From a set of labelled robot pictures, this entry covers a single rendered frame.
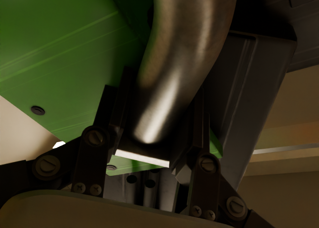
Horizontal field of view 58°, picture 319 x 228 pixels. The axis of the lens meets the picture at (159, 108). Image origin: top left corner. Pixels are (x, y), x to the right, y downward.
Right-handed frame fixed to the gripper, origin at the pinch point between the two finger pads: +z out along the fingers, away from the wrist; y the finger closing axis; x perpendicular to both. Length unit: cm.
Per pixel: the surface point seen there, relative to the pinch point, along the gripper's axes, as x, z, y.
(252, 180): -346, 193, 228
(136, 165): -10.8, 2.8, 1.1
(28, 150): -600, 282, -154
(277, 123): -336, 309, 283
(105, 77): -0.8, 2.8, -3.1
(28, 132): -585, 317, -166
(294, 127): -185, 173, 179
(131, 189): -12.4, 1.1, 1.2
